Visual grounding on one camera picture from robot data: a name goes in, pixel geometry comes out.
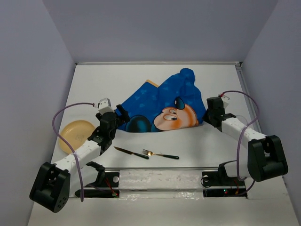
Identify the blue cartoon placemat cloth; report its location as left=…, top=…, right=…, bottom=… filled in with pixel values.
left=119, top=68, right=206, bottom=133

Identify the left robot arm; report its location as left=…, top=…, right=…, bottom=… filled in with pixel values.
left=29, top=103, right=130, bottom=213

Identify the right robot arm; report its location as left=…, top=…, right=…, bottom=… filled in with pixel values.
left=203, top=96, right=289, bottom=185

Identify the clear drinking glass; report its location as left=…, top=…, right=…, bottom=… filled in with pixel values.
left=236, top=115, right=248, bottom=125

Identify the yellow plate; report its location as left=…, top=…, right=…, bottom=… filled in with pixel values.
left=60, top=120, right=95, bottom=151

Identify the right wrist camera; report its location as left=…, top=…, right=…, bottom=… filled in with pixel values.
left=219, top=93, right=230, bottom=108

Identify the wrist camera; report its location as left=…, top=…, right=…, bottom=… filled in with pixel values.
left=97, top=98, right=114, bottom=115
left=219, top=93, right=230, bottom=108

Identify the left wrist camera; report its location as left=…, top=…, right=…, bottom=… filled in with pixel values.
left=97, top=98, right=114, bottom=115

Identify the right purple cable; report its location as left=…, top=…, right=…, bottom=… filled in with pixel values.
left=220, top=90, right=259, bottom=196

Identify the purple cable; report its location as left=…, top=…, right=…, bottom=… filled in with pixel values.
left=52, top=102, right=96, bottom=202
left=220, top=90, right=259, bottom=196

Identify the gold knife green handle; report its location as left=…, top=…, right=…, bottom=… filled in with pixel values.
left=114, top=146, right=149, bottom=160

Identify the gold fork green handle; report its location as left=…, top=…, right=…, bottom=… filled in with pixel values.
left=143, top=149, right=180, bottom=160

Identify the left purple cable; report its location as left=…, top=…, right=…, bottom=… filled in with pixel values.
left=52, top=102, right=96, bottom=202

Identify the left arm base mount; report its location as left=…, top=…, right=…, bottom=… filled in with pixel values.
left=70, top=161, right=120, bottom=198

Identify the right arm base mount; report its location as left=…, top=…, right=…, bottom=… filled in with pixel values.
left=200, top=161, right=247, bottom=198

